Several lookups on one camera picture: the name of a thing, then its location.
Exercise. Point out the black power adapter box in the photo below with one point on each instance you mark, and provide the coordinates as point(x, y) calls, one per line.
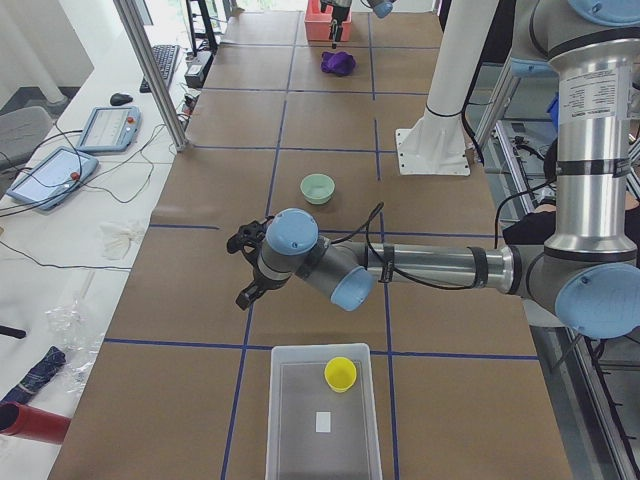
point(198, 68)

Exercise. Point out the purple cloth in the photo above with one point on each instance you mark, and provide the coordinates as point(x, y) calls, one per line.
point(337, 63)

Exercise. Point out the red cylinder tube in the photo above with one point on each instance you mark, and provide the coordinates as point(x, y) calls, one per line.
point(27, 422)

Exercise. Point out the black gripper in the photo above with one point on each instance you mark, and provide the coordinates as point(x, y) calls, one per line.
point(338, 11)
point(260, 281)

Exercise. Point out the yellow plastic cup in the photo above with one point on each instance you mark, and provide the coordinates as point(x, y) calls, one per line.
point(340, 374)

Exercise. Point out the pink plastic bin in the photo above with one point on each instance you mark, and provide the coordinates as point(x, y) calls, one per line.
point(317, 24)

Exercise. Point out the teach pendant tablet far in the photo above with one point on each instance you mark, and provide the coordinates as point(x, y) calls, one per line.
point(110, 130)

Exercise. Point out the crumpled clear plastic wrap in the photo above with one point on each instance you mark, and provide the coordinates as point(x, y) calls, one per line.
point(79, 334)

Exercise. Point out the aluminium frame post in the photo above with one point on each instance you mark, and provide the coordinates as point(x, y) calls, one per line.
point(134, 28)

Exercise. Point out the clear plastic storage box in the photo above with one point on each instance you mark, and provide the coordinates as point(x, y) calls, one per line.
point(313, 431)

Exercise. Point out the dark blue folded umbrella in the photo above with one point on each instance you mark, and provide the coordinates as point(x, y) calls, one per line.
point(37, 377)

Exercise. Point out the teach pendant tablet near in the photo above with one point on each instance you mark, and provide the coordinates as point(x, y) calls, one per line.
point(53, 179)

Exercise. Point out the white crumpled tissue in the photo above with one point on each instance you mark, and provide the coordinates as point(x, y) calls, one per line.
point(117, 238)

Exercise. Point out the black keyboard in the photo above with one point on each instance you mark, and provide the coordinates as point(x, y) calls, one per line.
point(166, 57)

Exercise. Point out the teach pendant tablet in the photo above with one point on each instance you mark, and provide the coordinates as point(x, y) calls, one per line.
point(110, 130)
point(53, 179)

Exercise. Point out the black computer mouse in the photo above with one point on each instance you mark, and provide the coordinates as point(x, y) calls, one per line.
point(119, 99)

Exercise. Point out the grey office chair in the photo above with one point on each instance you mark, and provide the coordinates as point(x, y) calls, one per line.
point(21, 131)

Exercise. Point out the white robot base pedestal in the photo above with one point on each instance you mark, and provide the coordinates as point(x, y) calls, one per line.
point(435, 145)

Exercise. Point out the pale green bowl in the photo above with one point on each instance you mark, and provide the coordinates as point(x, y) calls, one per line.
point(317, 188)

